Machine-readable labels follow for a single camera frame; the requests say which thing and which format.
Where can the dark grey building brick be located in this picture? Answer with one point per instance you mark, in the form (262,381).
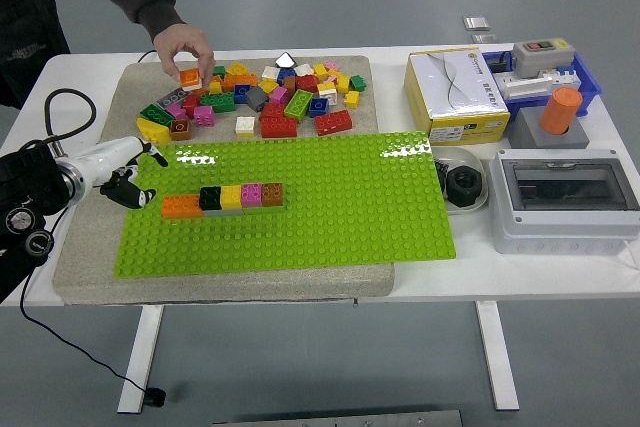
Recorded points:
(256,98)

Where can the red square building brick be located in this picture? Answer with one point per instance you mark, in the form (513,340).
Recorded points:
(306,83)
(272,110)

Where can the yellow small building brick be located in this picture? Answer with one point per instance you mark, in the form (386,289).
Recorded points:
(342,83)
(352,99)
(320,71)
(215,87)

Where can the orange square brick white base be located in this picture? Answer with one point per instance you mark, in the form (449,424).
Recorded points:
(189,78)

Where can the orange cylinder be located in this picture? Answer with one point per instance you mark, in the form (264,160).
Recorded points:
(560,109)

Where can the grey long building brick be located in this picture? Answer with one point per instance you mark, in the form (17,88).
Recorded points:
(224,213)

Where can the yellow long building brick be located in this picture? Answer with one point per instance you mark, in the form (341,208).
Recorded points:
(154,131)

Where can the metal floor plate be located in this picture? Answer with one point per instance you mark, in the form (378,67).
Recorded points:
(476,22)
(485,38)

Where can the blue square building brick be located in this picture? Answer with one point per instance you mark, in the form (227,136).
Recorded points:
(318,107)
(286,75)
(242,93)

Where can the red small building brick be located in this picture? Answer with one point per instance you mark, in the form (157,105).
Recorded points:
(188,106)

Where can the red long building brick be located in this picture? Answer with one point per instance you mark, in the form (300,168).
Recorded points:
(333,122)
(278,127)

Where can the dark green long building brick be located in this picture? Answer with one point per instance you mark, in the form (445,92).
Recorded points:
(157,114)

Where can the grey flat studded plate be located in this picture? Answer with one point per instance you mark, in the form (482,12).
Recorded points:
(172,98)

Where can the grey square block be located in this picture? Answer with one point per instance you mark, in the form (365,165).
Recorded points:
(525,132)

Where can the white square building brick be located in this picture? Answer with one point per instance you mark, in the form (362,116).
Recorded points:
(303,69)
(245,126)
(271,72)
(327,93)

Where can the grey enclosure with clear lid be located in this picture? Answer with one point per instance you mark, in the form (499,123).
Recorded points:
(565,232)

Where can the large black hex nut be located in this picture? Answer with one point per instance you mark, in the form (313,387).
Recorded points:
(464,186)

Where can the white and blue circuit breaker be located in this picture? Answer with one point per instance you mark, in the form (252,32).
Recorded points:
(567,78)

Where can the green studded baseplate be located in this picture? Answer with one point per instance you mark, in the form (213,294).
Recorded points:
(350,217)

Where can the grey-brown mat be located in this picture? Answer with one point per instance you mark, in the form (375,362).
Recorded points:
(325,289)

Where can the pink small building brick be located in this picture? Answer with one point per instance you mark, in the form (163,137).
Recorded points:
(331,66)
(176,110)

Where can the grey metal plate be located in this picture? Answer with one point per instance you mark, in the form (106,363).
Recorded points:
(350,419)

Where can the person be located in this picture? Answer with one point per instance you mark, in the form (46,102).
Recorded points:
(25,22)

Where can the magenta square building brick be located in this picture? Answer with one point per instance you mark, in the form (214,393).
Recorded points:
(278,95)

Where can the orange long building brick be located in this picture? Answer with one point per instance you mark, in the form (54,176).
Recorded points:
(206,92)
(240,81)
(182,207)

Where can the black square building brick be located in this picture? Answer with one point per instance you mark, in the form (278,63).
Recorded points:
(210,198)

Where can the grey push-button switch box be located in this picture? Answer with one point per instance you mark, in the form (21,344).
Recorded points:
(542,59)

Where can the white bowl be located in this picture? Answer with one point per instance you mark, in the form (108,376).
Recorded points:
(462,154)

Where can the brown square building brick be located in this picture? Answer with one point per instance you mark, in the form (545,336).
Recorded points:
(272,194)
(180,129)

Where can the blue plastic bin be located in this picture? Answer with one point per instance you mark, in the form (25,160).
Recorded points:
(587,79)

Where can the green small building brick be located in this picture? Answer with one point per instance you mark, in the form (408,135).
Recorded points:
(220,72)
(358,82)

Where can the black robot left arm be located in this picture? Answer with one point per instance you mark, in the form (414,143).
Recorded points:
(25,182)

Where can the pink square building brick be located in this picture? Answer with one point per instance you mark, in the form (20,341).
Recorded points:
(252,195)
(204,116)

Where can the white table leg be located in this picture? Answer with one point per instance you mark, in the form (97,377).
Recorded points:
(497,357)
(142,357)

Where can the yellow and white cardboard box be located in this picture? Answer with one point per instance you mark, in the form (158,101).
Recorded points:
(450,92)

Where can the brown small building brick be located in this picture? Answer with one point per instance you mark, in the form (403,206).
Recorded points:
(289,83)

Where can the black power adapter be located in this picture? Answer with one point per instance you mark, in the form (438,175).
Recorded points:
(497,66)

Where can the person's left hand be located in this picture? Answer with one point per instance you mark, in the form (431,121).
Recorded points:
(185,39)

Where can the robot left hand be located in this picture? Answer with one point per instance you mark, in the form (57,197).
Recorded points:
(107,157)

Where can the white terminal block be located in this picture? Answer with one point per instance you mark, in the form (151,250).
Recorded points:
(522,87)

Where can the lime green long building brick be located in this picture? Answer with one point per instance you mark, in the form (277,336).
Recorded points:
(298,104)
(265,210)

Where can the shiny mirror-faced brick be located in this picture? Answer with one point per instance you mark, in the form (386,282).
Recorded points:
(284,60)

